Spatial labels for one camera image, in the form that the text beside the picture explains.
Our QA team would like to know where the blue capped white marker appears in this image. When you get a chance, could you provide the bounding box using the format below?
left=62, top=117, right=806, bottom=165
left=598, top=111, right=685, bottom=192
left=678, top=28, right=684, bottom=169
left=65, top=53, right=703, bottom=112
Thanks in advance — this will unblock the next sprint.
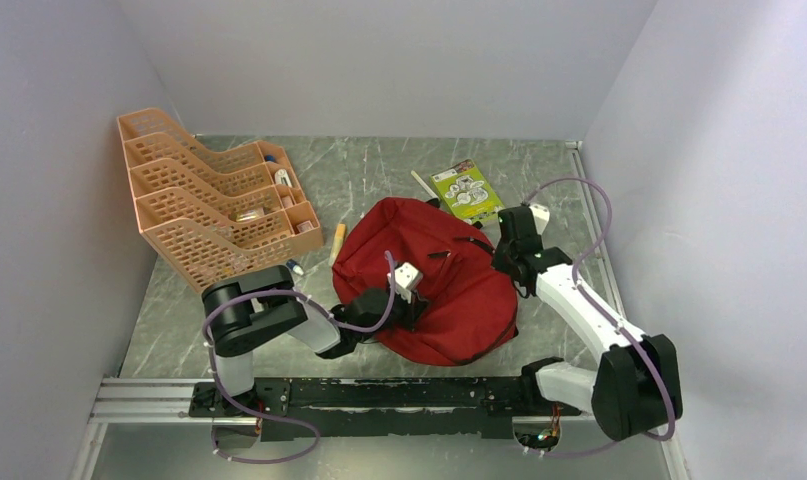
left=285, top=259, right=306, bottom=276

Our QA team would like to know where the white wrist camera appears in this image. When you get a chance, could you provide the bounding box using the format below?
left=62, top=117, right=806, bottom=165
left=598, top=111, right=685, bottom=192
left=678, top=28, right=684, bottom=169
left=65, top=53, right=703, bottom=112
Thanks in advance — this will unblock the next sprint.
left=391, top=262, right=423, bottom=303
left=528, top=203, right=551, bottom=235

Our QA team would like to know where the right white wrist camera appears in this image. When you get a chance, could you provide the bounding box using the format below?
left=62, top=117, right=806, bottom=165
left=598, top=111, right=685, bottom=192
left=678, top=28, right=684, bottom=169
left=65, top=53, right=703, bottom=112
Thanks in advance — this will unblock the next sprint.
left=528, top=203, right=551, bottom=235

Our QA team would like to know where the white pencil stick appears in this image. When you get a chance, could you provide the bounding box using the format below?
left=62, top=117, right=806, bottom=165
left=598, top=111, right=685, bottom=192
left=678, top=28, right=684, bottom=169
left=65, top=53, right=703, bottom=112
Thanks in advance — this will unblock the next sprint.
left=410, top=170, right=439, bottom=200

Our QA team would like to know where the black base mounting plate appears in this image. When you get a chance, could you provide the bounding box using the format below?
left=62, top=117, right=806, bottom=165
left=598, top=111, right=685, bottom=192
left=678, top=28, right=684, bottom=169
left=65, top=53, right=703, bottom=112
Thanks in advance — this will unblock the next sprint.
left=187, top=376, right=580, bottom=442

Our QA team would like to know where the green activity book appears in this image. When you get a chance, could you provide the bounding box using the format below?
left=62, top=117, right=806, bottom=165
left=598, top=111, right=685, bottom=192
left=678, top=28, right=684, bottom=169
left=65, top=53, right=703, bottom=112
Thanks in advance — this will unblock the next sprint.
left=430, top=158, right=504, bottom=224

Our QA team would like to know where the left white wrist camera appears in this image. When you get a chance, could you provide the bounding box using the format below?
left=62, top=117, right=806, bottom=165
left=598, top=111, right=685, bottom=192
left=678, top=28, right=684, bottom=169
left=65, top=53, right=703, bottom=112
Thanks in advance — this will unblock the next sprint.
left=391, top=262, right=423, bottom=303

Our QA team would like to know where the red backpack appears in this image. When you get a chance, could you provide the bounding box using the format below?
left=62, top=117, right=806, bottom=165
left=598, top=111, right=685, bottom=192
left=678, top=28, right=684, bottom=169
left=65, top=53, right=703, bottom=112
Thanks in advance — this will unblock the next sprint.
left=332, top=197, right=518, bottom=367

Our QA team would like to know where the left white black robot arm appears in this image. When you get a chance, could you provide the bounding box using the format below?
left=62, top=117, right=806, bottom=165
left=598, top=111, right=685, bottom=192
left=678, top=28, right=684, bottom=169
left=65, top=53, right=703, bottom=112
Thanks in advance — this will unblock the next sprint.
left=201, top=263, right=429, bottom=416

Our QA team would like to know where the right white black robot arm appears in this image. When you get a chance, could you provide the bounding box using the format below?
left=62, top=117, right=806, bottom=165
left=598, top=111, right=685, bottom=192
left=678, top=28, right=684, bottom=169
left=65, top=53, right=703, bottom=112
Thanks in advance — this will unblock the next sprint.
left=492, top=204, right=683, bottom=441

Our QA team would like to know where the orange plastic file organizer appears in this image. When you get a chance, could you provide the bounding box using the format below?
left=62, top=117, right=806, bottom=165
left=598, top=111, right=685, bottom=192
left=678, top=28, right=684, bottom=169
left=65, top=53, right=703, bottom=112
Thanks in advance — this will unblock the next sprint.
left=117, top=107, right=324, bottom=292

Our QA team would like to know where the aluminium frame rail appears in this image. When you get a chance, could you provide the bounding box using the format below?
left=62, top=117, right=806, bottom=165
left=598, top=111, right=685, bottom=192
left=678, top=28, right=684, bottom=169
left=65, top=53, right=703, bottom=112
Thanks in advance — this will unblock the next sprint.
left=71, top=377, right=689, bottom=480

